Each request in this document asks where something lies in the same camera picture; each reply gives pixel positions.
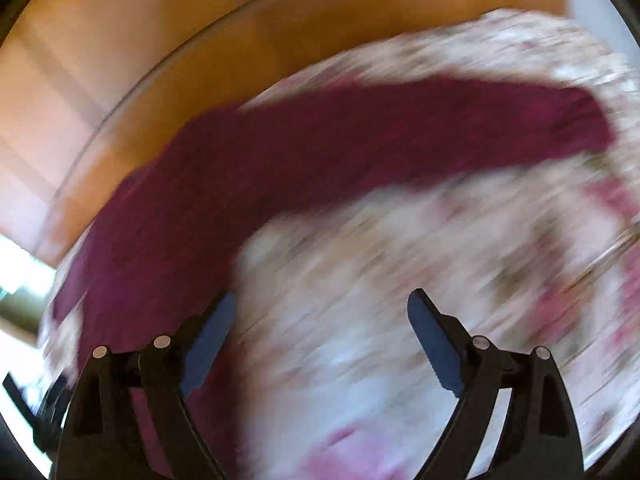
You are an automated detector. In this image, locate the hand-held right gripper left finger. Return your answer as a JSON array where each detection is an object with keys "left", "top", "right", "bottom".
[{"left": 56, "top": 290, "right": 239, "bottom": 480}]

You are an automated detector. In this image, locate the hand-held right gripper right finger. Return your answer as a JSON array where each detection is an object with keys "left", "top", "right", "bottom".
[{"left": 406, "top": 288, "right": 586, "bottom": 480}]

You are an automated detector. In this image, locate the maroon knit sweater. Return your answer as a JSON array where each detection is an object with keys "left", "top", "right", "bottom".
[{"left": 52, "top": 74, "right": 619, "bottom": 480}]

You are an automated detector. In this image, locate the floral bedspread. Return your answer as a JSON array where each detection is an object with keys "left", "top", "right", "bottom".
[{"left": 37, "top": 7, "right": 640, "bottom": 480}]

